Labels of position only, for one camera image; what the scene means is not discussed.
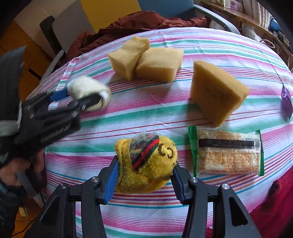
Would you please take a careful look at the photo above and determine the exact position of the white sock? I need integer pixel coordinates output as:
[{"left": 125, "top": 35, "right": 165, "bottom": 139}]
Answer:
[{"left": 66, "top": 76, "right": 111, "bottom": 111}]

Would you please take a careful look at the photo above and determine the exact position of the yellow knitted sock ball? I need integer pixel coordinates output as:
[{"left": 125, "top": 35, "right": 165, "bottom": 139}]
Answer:
[{"left": 115, "top": 132, "right": 178, "bottom": 194}]

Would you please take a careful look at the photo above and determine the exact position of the yellow sponge block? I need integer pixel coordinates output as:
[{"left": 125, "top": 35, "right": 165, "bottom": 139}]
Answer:
[
  {"left": 136, "top": 48, "right": 184, "bottom": 83},
  {"left": 107, "top": 36, "right": 151, "bottom": 81}
]

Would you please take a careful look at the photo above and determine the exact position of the yellow sponge wedge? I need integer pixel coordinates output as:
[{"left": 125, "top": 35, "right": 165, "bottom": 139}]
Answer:
[{"left": 190, "top": 60, "right": 249, "bottom": 127}]

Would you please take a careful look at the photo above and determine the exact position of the person left hand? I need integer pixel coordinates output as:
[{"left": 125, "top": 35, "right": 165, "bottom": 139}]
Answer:
[{"left": 0, "top": 149, "right": 44, "bottom": 187}]

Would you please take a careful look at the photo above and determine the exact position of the red cloth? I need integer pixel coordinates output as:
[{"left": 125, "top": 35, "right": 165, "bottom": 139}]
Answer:
[{"left": 205, "top": 167, "right": 293, "bottom": 238}]

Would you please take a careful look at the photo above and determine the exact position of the green cracker packet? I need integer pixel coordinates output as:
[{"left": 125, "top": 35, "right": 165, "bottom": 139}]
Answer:
[{"left": 188, "top": 125, "right": 265, "bottom": 176}]

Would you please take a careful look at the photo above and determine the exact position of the striped bed sheet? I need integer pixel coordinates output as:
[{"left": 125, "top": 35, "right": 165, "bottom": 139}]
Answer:
[{"left": 27, "top": 27, "right": 293, "bottom": 238}]

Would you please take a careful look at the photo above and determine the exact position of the grey yellow blue headboard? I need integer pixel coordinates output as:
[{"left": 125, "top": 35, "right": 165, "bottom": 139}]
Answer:
[{"left": 53, "top": 0, "right": 195, "bottom": 52}]

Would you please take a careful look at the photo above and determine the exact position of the dark red blanket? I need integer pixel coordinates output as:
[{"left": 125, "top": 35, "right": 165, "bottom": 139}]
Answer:
[{"left": 64, "top": 11, "right": 207, "bottom": 62}]

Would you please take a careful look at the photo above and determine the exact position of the wooden desk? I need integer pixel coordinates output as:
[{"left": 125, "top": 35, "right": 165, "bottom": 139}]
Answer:
[{"left": 201, "top": 1, "right": 292, "bottom": 70}]

